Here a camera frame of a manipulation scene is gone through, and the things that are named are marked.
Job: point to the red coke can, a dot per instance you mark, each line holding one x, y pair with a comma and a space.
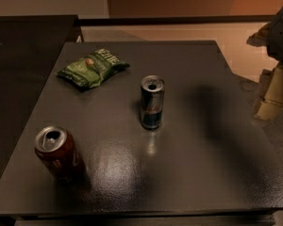
55, 147

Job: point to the silver blue redbull can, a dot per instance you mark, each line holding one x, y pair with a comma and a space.
152, 98

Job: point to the dark side table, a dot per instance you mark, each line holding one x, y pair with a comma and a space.
29, 48

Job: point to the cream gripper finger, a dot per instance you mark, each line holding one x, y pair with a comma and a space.
260, 38
270, 101

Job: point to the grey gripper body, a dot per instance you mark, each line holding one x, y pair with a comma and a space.
282, 37

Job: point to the green chip bag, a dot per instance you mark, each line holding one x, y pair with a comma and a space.
93, 69

